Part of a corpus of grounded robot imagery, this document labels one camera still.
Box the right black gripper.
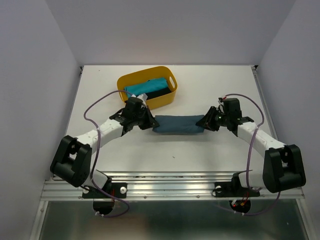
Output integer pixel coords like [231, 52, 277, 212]
[196, 105, 230, 131]

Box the yellow plastic basket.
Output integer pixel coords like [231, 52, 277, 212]
[117, 66, 178, 109]

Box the dark blue-grey t shirt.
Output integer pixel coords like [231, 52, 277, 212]
[152, 114, 205, 135]

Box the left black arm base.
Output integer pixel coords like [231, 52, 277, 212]
[82, 170, 128, 199]

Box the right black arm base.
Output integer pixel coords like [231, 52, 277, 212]
[211, 172, 260, 198]

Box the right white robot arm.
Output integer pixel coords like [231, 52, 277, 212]
[196, 96, 306, 195]

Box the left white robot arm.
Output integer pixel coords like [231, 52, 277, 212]
[50, 97, 159, 197]

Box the rolled black t shirt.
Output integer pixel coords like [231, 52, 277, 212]
[146, 87, 172, 100]

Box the rolled teal t shirt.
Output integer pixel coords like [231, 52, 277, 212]
[124, 77, 168, 95]

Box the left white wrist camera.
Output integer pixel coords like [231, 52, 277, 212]
[131, 93, 148, 101]

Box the aluminium front rail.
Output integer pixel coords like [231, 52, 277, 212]
[41, 170, 305, 201]

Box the aluminium rail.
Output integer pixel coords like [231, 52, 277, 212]
[251, 65, 278, 140]
[41, 170, 305, 201]

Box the aluminium right side rail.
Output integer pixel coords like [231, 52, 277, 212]
[251, 65, 278, 140]

